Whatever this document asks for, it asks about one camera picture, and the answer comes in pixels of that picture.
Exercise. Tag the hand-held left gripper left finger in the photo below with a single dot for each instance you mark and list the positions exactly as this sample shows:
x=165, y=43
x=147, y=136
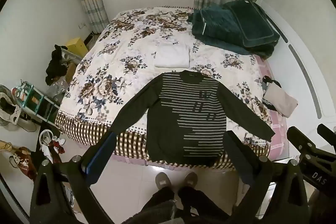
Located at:
x=101, y=159

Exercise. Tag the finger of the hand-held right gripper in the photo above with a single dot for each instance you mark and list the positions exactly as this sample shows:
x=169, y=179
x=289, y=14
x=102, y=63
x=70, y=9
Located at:
x=300, y=141
x=328, y=134

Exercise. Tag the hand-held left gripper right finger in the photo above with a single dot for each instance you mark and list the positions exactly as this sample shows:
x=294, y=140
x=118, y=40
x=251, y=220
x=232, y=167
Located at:
x=236, y=158

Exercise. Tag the dark striped sweater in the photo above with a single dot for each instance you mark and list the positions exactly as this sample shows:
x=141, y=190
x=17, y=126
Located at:
x=170, y=132

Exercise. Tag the pink mattress cover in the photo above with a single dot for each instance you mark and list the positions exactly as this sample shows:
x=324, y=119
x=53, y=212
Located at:
x=278, y=124

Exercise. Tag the beige folded cloth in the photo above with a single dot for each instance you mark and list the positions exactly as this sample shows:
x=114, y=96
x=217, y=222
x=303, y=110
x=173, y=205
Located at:
x=282, y=100

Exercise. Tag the grey slipper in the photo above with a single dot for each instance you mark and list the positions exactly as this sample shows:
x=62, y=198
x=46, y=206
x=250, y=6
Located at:
x=190, y=178
x=162, y=180

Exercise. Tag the person's right leg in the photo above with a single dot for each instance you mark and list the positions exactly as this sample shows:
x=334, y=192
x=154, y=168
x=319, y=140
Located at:
x=202, y=203

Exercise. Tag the person's leg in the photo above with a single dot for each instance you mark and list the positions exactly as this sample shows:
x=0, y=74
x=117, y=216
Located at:
x=202, y=203
x=160, y=203

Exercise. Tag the person's left leg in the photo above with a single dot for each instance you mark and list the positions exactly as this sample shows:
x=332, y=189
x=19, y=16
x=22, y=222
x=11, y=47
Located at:
x=160, y=203

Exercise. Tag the white headboard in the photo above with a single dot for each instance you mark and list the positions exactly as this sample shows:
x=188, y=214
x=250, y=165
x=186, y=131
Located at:
x=309, y=61

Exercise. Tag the clear plastic bag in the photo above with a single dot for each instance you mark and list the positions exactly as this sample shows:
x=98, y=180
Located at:
x=58, y=88

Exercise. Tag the teal storage rack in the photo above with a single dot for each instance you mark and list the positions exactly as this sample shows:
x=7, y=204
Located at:
x=35, y=102

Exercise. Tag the floral bedsheet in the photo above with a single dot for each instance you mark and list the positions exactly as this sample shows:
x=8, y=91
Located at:
x=113, y=61

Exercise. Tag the white fan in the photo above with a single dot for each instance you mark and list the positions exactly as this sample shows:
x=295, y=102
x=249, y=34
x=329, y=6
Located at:
x=10, y=108

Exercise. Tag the black hanging garment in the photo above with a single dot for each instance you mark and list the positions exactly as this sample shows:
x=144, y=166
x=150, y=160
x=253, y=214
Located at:
x=55, y=64

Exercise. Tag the yellow box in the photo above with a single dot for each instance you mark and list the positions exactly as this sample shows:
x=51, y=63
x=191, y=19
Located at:
x=77, y=47

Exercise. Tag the white folded cloth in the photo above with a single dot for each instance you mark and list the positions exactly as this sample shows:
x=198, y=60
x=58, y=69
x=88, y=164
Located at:
x=172, y=56

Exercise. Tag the teal pillow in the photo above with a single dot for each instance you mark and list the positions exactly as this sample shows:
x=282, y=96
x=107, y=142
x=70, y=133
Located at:
x=252, y=22

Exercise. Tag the teal fleece blanket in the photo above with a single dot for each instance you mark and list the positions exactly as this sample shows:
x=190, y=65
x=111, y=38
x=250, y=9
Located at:
x=210, y=27

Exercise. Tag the wall outlet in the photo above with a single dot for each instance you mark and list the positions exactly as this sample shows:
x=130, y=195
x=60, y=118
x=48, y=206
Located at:
x=82, y=26

